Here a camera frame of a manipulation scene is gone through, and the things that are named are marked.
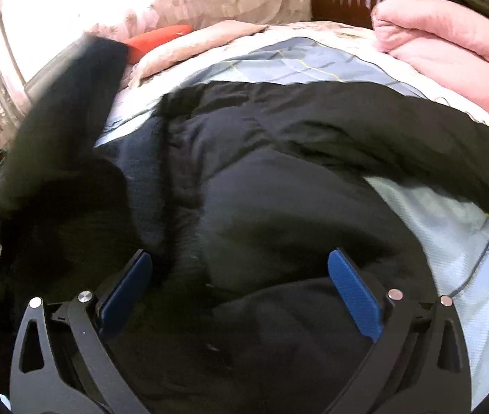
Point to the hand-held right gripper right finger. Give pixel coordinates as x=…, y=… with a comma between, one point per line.
x=354, y=297

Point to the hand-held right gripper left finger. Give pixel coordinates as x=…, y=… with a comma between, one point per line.
x=126, y=293

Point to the black puffer jacket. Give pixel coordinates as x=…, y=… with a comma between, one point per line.
x=270, y=181

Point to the orange carrot plush pillow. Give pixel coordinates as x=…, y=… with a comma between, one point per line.
x=154, y=39

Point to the blue plaid bed cover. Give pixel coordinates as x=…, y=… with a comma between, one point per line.
x=296, y=60

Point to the pink pillow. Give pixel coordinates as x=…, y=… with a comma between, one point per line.
x=184, y=54

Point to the pink folded blanket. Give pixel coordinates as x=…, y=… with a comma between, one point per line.
x=443, y=39

